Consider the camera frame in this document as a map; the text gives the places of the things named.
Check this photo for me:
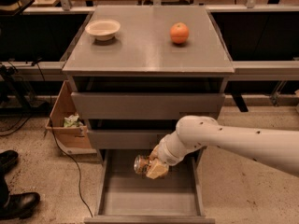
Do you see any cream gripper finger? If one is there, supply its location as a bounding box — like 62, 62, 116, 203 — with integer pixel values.
149, 146, 159, 160
146, 159, 169, 179

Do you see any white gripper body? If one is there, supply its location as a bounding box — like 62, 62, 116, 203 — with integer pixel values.
157, 135, 179, 166

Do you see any orange soda can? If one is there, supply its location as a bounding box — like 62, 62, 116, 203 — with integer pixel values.
134, 155, 152, 175

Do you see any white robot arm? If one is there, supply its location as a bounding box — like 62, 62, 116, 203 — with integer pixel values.
146, 116, 299, 179

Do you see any grey open bottom drawer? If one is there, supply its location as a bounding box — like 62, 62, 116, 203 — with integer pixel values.
84, 149, 215, 224

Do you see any grey middle drawer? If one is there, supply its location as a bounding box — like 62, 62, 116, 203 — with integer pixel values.
87, 130, 171, 149

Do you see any grey top drawer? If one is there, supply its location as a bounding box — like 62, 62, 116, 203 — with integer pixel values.
71, 92, 225, 119

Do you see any grey drawer cabinet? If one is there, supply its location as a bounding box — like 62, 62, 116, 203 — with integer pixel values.
62, 5, 235, 161

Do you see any cardboard box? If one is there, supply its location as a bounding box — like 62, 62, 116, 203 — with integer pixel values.
46, 81, 92, 153

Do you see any crumpled green white paper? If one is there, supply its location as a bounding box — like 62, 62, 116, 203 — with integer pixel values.
64, 115, 83, 128

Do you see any orange fruit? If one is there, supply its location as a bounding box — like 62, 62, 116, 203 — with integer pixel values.
170, 22, 189, 44

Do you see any white paper bowl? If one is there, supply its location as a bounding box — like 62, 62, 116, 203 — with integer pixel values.
85, 19, 121, 41

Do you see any black shoe far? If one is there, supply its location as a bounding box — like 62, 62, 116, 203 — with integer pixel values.
0, 150, 19, 174

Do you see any black shoe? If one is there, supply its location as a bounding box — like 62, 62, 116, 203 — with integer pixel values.
0, 192, 40, 220
0, 150, 19, 174

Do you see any black shoe near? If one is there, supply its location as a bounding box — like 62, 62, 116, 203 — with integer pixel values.
0, 192, 40, 220

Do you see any black floor cable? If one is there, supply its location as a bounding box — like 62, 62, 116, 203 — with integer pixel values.
29, 58, 94, 218

